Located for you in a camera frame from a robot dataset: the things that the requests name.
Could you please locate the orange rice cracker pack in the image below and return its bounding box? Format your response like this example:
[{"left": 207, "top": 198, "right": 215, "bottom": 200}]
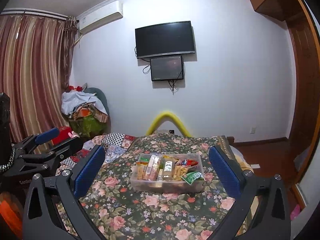
[{"left": 142, "top": 154, "right": 162, "bottom": 181}]

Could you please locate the red noodle snack bag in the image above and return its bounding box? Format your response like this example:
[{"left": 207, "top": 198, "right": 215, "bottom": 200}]
[{"left": 177, "top": 159, "right": 199, "bottom": 168}]

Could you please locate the red gift box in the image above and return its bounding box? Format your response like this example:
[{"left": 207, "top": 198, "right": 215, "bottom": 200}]
[{"left": 52, "top": 126, "right": 72, "bottom": 146}]

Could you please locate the pink plush toy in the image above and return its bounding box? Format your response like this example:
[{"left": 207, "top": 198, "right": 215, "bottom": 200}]
[{"left": 68, "top": 131, "right": 80, "bottom": 138}]

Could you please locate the pile of clothes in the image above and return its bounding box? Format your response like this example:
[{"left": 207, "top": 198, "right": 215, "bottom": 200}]
[{"left": 61, "top": 84, "right": 110, "bottom": 140}]

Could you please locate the patchwork checkered quilt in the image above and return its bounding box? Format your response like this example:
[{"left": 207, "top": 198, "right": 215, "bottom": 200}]
[{"left": 55, "top": 132, "right": 137, "bottom": 177}]

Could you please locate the dark floral blanket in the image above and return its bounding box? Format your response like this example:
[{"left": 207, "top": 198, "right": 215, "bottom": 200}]
[{"left": 80, "top": 133, "right": 248, "bottom": 239}]

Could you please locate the striped red curtain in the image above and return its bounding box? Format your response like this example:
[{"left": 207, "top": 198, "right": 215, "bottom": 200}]
[{"left": 1, "top": 15, "right": 78, "bottom": 142}]

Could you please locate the green snack packet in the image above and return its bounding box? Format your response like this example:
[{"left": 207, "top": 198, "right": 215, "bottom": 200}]
[{"left": 181, "top": 171, "right": 204, "bottom": 185}]

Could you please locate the clear plastic storage bin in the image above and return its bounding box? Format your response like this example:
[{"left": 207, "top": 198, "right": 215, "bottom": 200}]
[{"left": 130, "top": 153, "right": 204, "bottom": 194}]

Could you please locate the yellow foam tube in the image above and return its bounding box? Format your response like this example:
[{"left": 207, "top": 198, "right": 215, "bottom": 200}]
[{"left": 145, "top": 110, "right": 193, "bottom": 138}]

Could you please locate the brown wooden door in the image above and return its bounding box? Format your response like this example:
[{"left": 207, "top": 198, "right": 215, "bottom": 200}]
[{"left": 287, "top": 0, "right": 319, "bottom": 184}]

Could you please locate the white air conditioner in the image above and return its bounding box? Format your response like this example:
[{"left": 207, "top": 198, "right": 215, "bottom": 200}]
[{"left": 79, "top": 1, "right": 123, "bottom": 35}]

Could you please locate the white wall socket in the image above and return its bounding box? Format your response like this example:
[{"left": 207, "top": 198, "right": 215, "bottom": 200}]
[{"left": 250, "top": 127, "right": 256, "bottom": 134}]

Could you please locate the small wall monitor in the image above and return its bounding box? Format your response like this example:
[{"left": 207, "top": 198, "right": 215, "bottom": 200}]
[{"left": 150, "top": 55, "right": 184, "bottom": 82}]

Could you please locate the large wall television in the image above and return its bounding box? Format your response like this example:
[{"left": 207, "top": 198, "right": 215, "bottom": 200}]
[{"left": 135, "top": 21, "right": 196, "bottom": 59}]

